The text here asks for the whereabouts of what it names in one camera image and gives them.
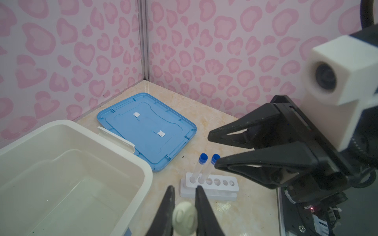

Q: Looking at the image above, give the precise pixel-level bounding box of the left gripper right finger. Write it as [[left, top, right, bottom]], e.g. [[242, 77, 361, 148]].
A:
[[195, 185, 225, 236]]

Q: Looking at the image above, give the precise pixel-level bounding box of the blue capped test tube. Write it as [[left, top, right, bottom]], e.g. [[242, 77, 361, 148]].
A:
[[190, 153, 208, 183], [198, 154, 220, 184]]

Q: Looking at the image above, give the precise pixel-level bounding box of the white plastic storage bin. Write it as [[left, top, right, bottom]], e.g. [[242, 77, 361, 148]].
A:
[[1, 120, 153, 236]]

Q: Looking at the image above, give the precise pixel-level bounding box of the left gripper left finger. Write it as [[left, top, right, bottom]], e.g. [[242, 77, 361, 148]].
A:
[[145, 185, 175, 236]]

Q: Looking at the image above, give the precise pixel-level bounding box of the white test tube rack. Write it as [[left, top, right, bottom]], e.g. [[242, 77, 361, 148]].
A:
[[180, 172, 239, 201]]

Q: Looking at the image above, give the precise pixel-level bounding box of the blue plastic bin lid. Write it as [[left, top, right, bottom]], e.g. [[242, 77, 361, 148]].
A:
[[97, 93, 197, 172]]

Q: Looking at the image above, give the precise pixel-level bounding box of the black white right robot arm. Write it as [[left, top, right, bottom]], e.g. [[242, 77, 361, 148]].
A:
[[208, 25, 378, 236]]

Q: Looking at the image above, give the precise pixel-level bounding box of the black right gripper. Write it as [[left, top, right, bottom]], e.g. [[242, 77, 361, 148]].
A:
[[207, 94, 355, 204]]

